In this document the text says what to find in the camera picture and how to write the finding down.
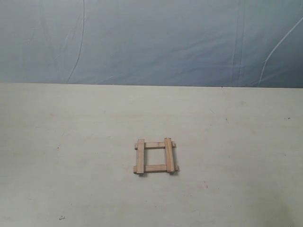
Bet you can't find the blue-grey backdrop cloth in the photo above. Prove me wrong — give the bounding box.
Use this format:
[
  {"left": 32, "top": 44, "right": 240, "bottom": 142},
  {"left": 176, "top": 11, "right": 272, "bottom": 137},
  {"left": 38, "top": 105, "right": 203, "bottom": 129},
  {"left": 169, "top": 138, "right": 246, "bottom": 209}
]
[{"left": 0, "top": 0, "right": 303, "bottom": 88}]

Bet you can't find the plain wooden stick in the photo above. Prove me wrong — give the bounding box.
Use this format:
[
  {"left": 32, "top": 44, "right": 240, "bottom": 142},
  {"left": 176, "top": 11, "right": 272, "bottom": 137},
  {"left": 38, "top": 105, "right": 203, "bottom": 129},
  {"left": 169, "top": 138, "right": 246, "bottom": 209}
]
[
  {"left": 164, "top": 138, "right": 175, "bottom": 173},
  {"left": 136, "top": 139, "right": 144, "bottom": 175}
]

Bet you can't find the wooden stick with holes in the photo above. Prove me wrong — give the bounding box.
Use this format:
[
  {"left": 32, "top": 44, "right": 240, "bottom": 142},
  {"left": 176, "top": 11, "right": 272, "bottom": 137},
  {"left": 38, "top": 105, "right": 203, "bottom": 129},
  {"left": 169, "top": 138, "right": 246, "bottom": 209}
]
[
  {"left": 134, "top": 141, "right": 177, "bottom": 150},
  {"left": 133, "top": 164, "right": 179, "bottom": 174}
]

